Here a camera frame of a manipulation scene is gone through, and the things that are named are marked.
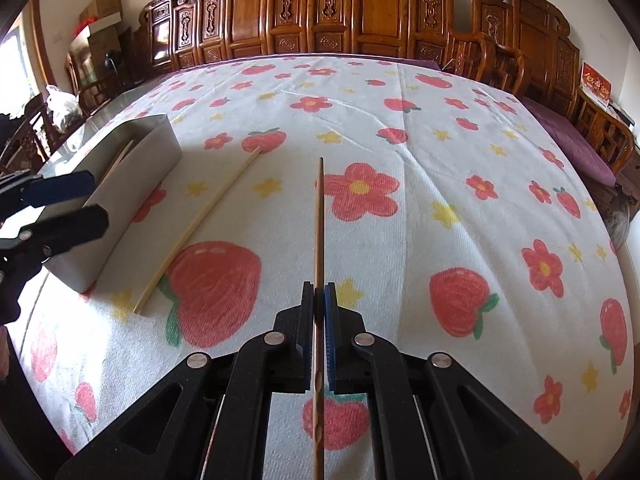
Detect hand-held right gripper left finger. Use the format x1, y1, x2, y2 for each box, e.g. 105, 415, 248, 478
52, 281, 317, 480

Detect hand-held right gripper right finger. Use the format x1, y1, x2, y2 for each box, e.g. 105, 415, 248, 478
322, 281, 583, 480

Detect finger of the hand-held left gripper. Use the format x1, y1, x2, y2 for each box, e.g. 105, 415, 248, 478
0, 206, 110, 273
0, 170, 97, 217

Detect light bamboo chopstick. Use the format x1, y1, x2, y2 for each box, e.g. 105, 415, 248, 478
99, 140, 135, 183
134, 148, 262, 314

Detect stainless steel utensil container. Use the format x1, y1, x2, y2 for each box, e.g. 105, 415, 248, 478
42, 114, 182, 294

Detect dark brown wooden chopstick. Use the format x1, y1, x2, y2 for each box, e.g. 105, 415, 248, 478
312, 157, 326, 480

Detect white plastic bag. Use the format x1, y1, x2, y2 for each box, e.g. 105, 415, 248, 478
45, 85, 84, 134

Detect strawberry flower printed tablecloth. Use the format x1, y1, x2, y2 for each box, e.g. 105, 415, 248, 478
7, 55, 636, 480

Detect cardboard boxes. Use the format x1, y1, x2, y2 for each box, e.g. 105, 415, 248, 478
77, 0, 124, 52

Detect purple armchair cushion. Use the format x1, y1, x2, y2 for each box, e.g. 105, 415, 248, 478
522, 96, 617, 187

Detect long carved wooden sofa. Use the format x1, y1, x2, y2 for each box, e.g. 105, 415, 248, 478
132, 0, 527, 97

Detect white fluffy object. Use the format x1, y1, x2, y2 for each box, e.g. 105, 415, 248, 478
602, 195, 632, 252

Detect carved wooden armchair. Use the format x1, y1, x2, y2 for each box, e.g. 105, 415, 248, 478
472, 0, 637, 177

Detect red desk calendar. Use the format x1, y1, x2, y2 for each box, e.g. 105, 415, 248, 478
580, 60, 614, 109

